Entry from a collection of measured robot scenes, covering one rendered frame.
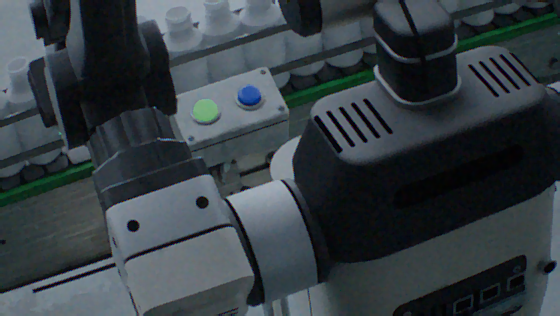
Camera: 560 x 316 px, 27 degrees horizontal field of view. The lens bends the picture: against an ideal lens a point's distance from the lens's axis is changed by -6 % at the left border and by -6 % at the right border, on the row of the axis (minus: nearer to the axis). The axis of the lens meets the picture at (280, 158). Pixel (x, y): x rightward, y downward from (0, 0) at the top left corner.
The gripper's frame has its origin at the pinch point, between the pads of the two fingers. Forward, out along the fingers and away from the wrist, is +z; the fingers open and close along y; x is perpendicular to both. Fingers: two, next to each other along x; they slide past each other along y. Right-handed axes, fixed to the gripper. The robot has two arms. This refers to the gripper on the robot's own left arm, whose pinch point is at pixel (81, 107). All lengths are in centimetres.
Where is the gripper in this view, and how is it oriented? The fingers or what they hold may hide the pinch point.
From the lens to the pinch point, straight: 134.1
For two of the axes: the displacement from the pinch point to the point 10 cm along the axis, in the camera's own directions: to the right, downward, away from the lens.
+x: 4.1, 8.6, -2.9
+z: -1.3, 3.7, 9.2
